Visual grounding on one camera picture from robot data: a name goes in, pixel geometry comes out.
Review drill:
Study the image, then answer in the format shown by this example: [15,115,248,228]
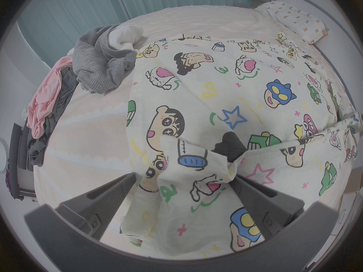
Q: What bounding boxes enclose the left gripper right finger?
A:
[231,175,306,236]

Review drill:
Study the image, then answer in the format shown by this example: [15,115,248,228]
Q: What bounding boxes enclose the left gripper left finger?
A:
[57,172,137,241]

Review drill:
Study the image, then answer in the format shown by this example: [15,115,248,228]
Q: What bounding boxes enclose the white printed pyjama top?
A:
[119,33,362,260]

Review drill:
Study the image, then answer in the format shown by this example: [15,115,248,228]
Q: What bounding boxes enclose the bed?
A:
[26,0,363,261]

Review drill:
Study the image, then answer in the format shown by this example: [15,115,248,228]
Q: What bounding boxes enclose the purple bundle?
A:
[4,170,19,199]

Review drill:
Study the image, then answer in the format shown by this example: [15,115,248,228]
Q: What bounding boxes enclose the round white mirror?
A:
[0,139,7,172]

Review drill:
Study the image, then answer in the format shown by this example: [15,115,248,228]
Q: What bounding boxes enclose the black garment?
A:
[27,67,78,168]

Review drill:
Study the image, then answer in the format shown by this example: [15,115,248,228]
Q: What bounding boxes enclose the pink garment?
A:
[27,56,74,139]

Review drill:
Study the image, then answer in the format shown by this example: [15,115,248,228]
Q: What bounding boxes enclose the grey garment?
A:
[72,24,143,94]

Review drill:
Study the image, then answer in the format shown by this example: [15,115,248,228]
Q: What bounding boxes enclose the white printed pillow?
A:
[255,0,329,45]

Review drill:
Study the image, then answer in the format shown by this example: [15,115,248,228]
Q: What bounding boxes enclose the blue-green curtain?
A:
[17,0,261,70]

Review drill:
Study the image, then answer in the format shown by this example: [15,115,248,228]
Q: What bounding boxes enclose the grey bedside table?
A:
[234,0,263,9]

